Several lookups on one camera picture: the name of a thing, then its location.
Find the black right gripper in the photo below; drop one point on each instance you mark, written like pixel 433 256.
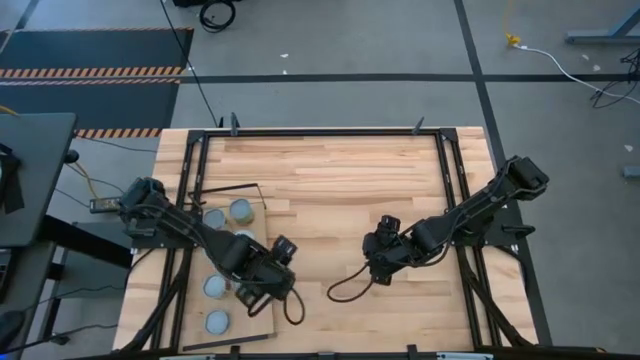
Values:
pixel 390 252

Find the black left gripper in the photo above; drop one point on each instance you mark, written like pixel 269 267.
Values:
pixel 272 280

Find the grey cup bottom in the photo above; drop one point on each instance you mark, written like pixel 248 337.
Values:
pixel 217 322

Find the green can with round fruit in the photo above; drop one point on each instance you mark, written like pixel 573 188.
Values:
pixel 246 234

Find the teal yellow carrots can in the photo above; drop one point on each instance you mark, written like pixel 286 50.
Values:
pixel 215 218

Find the green red spaghetti can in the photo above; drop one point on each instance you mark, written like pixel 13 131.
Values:
pixel 241 210

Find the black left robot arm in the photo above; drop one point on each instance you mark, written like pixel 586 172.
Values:
pixel 165 215

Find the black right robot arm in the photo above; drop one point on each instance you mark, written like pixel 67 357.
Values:
pixel 475 210

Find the black desk underframe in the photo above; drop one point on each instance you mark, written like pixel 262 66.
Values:
pixel 85 245

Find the black power adapter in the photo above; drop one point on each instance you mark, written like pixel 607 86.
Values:
pixel 104 204

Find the black desk top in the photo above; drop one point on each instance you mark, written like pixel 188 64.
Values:
pixel 40 175

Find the black hazard striped floor mat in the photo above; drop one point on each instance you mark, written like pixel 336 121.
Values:
pixel 100 105
pixel 100 50

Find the grey metal stand leg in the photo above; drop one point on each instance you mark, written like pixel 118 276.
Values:
pixel 600 37

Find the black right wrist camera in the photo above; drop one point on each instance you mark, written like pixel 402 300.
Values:
pixel 388 225

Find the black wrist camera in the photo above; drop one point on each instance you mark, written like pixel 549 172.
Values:
pixel 284 248
pixel 388 225

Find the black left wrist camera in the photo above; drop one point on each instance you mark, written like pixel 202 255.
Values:
pixel 284 248

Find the black table frame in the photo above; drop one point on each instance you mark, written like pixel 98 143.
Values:
pixel 320 133

